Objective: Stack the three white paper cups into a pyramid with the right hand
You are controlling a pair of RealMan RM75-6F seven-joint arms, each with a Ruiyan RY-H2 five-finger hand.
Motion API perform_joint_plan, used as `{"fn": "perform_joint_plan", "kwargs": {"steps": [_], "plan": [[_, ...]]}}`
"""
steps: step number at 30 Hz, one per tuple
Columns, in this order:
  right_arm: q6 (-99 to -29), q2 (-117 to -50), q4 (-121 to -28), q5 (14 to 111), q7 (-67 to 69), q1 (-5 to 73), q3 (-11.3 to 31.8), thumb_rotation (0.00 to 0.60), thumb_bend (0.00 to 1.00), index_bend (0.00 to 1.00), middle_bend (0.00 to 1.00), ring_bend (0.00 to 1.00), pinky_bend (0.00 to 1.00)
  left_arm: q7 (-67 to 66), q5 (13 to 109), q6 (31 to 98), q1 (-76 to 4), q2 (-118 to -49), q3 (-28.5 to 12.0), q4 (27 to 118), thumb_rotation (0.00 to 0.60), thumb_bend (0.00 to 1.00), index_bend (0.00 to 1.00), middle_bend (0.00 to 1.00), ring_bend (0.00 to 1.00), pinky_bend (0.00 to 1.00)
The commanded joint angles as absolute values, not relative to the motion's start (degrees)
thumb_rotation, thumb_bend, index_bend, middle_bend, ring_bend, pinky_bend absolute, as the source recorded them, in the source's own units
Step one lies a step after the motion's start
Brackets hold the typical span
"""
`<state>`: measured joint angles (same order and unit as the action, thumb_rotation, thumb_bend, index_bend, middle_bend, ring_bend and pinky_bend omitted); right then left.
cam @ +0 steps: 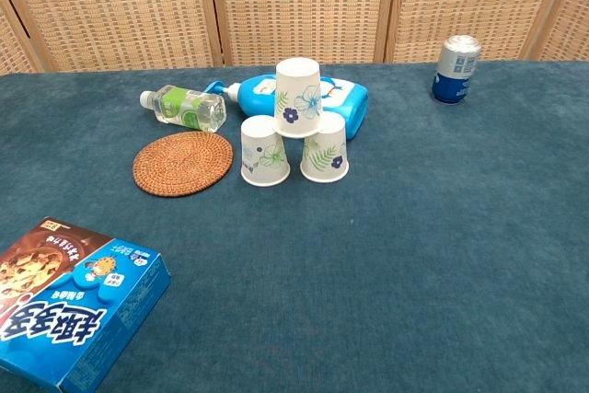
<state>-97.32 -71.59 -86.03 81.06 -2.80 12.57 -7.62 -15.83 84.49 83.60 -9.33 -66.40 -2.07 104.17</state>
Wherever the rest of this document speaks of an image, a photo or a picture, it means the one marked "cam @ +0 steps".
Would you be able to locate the white cup green flower print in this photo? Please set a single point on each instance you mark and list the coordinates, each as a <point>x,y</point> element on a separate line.
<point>264,158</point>

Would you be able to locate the round woven rattan coaster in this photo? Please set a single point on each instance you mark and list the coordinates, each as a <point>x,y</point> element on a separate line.
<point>182,164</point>

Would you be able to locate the blue silver drink can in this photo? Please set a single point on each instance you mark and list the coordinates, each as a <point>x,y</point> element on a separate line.
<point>455,71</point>

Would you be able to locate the woven rattan folding screen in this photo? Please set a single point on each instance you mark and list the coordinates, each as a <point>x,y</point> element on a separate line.
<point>299,6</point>

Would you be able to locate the white cup blue flower print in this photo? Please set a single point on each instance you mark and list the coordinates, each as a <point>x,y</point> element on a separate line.
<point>296,98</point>

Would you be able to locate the clear bottle green label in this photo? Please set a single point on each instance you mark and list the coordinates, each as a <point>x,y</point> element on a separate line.
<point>184,107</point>

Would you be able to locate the blue pump bottle cartoon label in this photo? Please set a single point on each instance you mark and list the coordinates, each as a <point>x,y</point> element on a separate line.
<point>253,98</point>

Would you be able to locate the blue felt table cloth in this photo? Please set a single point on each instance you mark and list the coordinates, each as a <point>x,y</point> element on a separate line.
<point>322,296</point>

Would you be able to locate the blue brown cookie box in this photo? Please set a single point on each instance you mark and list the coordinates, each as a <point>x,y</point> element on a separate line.
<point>69,310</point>

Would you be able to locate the white cup fern leaf print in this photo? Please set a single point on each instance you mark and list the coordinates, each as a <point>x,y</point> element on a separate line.
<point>324,158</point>

